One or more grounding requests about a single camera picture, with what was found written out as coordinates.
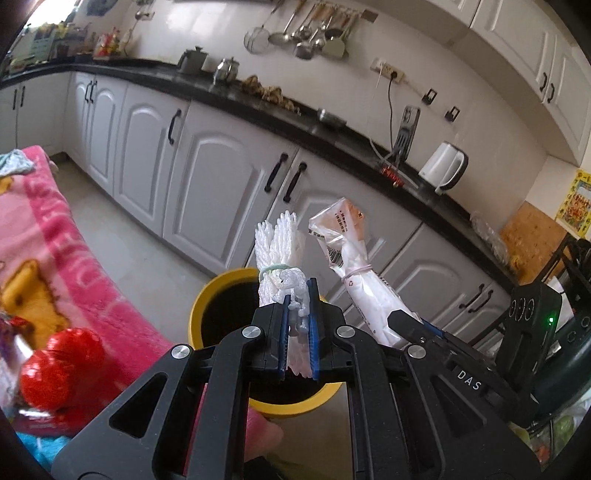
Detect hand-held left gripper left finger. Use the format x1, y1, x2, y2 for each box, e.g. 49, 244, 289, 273
51, 302, 293, 480

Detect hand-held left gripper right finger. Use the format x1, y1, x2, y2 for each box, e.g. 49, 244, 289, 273
305, 277, 542, 480

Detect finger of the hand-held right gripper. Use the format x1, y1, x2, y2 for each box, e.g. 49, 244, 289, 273
387, 310, 451, 347
431, 337, 539, 416

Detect white bagged utensil packet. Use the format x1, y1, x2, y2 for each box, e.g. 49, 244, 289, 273
308, 197, 423, 347

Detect yellow waste bin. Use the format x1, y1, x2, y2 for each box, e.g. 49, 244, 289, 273
188, 268, 356, 480

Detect red snack tube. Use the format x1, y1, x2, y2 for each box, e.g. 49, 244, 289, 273
0, 314, 107, 425

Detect black metal rack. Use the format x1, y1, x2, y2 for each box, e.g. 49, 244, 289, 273
542, 235, 591, 301

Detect chipboard panel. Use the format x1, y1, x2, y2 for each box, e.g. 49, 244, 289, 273
500, 200, 570, 283

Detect person's green printed clothing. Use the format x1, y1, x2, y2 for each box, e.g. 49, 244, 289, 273
508, 397, 591, 467

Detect clear plastic bag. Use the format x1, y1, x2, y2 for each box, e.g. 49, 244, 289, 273
470, 211, 511, 266

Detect small red ornament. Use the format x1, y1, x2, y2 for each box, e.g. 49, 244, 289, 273
378, 164, 408, 188

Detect row of white cabinet doors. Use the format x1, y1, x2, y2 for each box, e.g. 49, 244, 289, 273
0, 69, 513, 365

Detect white electric kettle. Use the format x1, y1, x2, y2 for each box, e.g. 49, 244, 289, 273
419, 141, 470, 195

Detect steel bowl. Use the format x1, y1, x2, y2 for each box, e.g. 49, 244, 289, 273
316, 108, 348, 128

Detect pink printed blanket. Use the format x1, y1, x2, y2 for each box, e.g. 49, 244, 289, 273
0, 145, 278, 480

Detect pile of ginger roots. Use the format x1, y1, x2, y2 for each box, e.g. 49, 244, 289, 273
241, 74, 304, 115

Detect blue fuzzy cloth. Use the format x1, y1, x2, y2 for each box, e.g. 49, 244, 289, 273
18, 431, 72, 469

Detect black kitchen countertop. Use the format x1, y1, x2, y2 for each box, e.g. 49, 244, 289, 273
0, 58, 518, 282

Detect steel teapot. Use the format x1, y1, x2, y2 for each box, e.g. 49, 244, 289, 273
212, 56, 241, 87

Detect grey metal pot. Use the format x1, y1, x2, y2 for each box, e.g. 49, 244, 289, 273
178, 46, 209, 75

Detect row of hanging kitchen utensils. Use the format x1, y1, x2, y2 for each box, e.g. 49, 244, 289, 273
242, 0, 379, 61

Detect white upper cabinets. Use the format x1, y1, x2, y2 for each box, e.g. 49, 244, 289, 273
272, 0, 591, 164

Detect teal crumpled cloth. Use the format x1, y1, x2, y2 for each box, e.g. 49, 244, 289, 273
0, 148, 37, 177

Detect colourful snack packets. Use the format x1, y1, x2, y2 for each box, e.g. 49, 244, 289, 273
93, 28, 136, 59

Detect row of condiment bottles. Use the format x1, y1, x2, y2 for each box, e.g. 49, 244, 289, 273
7, 21, 93, 70

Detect yellow wall poster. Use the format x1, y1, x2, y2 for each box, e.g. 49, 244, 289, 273
555, 168, 591, 239

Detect black power cable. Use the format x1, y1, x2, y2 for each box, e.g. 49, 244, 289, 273
387, 76, 398, 153

